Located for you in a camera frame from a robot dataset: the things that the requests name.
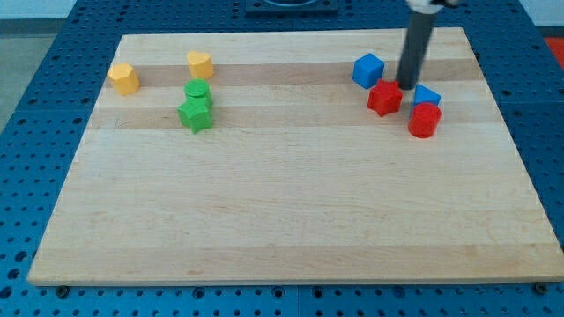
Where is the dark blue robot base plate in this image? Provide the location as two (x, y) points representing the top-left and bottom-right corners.
(244, 0), (340, 17)

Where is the green cylinder block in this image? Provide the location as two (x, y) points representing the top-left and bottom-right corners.
(183, 78), (213, 108)

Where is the green star block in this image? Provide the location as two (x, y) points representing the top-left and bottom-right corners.
(177, 97), (213, 134)

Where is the blue cube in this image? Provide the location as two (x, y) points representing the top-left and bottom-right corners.
(352, 53), (385, 89)

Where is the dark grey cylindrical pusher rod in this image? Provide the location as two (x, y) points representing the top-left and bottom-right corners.
(396, 11), (436, 90)

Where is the red star block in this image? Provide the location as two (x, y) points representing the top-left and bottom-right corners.
(367, 79), (403, 117)

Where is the yellow heart block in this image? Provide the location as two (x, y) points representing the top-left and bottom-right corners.
(186, 50), (215, 79)

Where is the red cylinder block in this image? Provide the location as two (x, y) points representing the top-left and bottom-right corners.
(408, 102), (442, 138)

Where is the blue triangle block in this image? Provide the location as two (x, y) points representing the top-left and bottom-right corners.
(410, 84), (442, 114)

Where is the yellow hexagon block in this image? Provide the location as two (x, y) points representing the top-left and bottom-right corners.
(108, 63), (140, 96)

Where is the wooden board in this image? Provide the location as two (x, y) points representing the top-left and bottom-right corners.
(28, 27), (563, 286)

